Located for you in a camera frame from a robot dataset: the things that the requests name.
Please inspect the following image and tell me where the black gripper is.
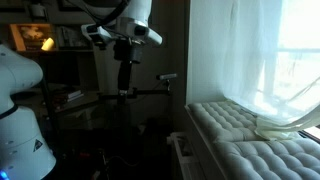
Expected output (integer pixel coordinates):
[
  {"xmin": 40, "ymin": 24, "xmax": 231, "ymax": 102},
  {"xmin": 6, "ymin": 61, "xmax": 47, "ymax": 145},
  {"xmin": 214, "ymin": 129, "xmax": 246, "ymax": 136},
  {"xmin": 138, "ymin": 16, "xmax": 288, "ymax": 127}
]
[{"xmin": 113, "ymin": 37, "xmax": 144, "ymax": 93}]

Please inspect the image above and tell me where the silver camera on boom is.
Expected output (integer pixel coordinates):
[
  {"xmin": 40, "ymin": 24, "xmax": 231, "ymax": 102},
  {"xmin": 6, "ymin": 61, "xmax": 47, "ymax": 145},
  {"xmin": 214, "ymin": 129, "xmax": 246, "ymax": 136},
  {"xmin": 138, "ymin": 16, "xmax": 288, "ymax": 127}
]
[{"xmin": 156, "ymin": 72, "xmax": 179, "ymax": 81}]

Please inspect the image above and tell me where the row of shelf books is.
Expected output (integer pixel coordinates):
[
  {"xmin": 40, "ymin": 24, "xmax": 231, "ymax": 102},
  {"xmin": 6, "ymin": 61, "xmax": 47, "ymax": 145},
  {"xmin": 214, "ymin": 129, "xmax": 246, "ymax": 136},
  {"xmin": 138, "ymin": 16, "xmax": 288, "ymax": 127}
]
[{"xmin": 56, "ymin": 25, "xmax": 90, "ymax": 50}]

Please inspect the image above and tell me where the stack of books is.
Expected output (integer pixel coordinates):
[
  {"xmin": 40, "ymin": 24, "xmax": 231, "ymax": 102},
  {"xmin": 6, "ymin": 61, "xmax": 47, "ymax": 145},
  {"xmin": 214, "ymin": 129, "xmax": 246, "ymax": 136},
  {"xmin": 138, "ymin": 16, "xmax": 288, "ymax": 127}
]
[{"xmin": 54, "ymin": 89, "xmax": 85, "ymax": 103}]

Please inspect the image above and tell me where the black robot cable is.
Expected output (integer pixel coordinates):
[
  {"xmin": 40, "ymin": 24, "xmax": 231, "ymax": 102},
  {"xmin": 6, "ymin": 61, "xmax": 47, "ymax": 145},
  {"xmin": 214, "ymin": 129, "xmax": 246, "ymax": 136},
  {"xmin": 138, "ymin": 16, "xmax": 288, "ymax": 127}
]
[{"xmin": 75, "ymin": 0, "xmax": 132, "ymax": 28}]

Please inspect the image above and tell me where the dark wooden desk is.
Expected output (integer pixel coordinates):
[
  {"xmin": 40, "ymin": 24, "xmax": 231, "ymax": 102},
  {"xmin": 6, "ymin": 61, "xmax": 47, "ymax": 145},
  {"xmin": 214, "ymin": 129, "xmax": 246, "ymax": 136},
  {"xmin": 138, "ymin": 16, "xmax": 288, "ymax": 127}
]
[{"xmin": 13, "ymin": 87, "xmax": 102, "ymax": 132}]

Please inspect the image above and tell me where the small yellow object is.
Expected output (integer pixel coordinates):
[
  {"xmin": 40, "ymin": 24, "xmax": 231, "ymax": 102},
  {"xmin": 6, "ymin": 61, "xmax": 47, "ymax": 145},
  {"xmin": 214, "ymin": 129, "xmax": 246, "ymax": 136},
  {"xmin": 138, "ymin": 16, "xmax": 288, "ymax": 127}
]
[{"xmin": 40, "ymin": 37, "xmax": 56, "ymax": 52}]

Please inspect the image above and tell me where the thin floor cable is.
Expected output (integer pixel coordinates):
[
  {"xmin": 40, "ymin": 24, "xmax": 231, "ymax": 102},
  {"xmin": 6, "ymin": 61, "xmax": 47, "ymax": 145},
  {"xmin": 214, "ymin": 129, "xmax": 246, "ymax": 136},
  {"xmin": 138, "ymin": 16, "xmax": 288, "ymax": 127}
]
[{"xmin": 105, "ymin": 153, "xmax": 142, "ymax": 168}]

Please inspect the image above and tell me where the black upright pole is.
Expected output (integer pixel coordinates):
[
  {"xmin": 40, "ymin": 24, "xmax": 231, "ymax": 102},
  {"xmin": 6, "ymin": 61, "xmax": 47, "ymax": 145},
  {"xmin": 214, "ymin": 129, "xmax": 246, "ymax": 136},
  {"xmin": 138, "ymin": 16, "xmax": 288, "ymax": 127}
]
[{"xmin": 35, "ymin": 68, "xmax": 60, "ymax": 136}]

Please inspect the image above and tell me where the black boom stand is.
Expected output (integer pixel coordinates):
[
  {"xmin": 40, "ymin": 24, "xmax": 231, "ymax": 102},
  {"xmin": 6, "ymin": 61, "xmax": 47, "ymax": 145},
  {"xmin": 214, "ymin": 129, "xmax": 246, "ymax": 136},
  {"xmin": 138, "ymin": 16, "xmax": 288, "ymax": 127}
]
[{"xmin": 97, "ymin": 79, "xmax": 173, "ymax": 103}]

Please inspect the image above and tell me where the white radiator frame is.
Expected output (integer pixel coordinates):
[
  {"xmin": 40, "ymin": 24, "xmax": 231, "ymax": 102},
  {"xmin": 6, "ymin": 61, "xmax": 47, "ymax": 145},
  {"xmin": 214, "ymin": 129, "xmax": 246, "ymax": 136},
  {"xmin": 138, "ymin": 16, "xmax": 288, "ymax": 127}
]
[{"xmin": 167, "ymin": 131, "xmax": 205, "ymax": 180}]

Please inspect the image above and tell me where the wooden shelf unit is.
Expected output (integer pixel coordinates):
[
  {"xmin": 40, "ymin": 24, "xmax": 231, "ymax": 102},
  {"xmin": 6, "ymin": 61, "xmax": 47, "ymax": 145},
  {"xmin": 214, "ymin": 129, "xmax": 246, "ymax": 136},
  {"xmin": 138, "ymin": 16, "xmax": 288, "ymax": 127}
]
[{"xmin": 0, "ymin": 22, "xmax": 102, "ymax": 92}]

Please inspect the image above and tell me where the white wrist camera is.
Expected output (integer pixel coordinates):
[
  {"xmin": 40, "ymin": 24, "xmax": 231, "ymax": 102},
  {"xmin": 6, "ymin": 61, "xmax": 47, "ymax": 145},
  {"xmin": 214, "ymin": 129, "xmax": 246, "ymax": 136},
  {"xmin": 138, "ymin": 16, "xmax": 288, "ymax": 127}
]
[{"xmin": 81, "ymin": 23, "xmax": 115, "ymax": 47}]

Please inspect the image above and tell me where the white sheer curtain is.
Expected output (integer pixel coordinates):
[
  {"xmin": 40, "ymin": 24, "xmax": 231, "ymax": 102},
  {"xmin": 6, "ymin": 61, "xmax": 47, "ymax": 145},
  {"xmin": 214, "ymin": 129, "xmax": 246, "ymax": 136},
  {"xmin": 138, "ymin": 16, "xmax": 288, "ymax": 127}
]
[{"xmin": 218, "ymin": 0, "xmax": 320, "ymax": 141}]

